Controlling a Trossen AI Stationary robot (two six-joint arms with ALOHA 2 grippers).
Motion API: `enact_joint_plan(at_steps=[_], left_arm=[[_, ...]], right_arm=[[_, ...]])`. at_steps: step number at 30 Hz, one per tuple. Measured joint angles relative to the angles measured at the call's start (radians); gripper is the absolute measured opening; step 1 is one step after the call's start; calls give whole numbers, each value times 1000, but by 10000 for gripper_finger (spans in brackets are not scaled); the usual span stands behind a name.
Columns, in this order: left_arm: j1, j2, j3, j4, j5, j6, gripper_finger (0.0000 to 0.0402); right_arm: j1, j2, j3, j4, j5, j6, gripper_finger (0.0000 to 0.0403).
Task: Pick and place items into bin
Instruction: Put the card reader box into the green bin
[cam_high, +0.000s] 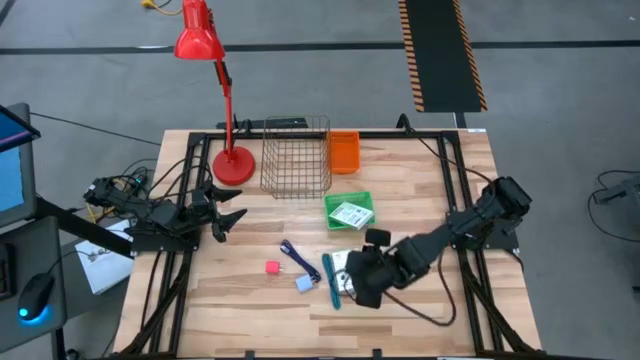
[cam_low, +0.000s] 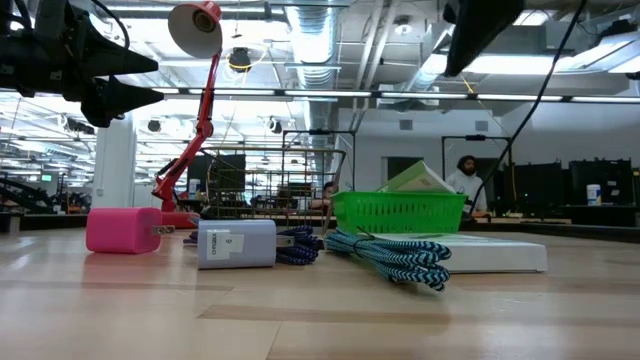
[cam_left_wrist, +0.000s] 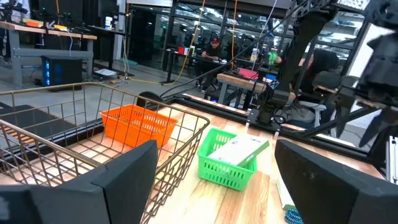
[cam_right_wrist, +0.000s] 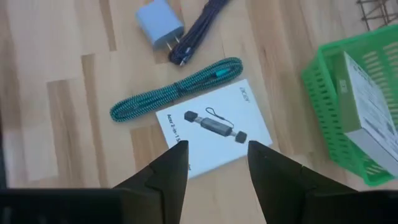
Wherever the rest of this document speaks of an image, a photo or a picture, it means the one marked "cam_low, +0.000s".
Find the green and white acer box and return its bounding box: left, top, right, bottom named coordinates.
left=377, top=159, right=457, bottom=195

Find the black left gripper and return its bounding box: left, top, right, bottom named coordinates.
left=0, top=7, right=165, bottom=128

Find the pink wall charger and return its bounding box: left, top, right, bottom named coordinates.
left=85, top=207, right=176, bottom=255

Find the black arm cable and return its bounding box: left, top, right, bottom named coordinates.
left=89, top=0, right=131, bottom=49
left=468, top=0, right=589, bottom=217

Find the lavender wall charger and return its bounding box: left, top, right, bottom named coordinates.
left=197, top=218, right=296, bottom=271

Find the person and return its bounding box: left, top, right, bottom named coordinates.
left=308, top=180, right=337, bottom=211
left=446, top=154, right=489, bottom=214

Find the red desk lamp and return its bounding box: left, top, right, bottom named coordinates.
left=152, top=0, right=224, bottom=230

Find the green plastic bin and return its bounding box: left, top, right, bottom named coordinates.
left=330, top=190, right=468, bottom=235

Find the black background monitor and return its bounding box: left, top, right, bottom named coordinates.
left=568, top=159, right=635, bottom=206
left=509, top=162, right=566, bottom=206

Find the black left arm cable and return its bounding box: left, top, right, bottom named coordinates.
left=89, top=0, right=131, bottom=49

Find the blue purple tool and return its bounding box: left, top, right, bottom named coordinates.
left=182, top=224, right=325, bottom=266

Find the white pillar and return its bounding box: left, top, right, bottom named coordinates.
left=92, top=113, right=137, bottom=214

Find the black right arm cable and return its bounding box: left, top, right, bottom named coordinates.
left=468, top=0, right=589, bottom=217

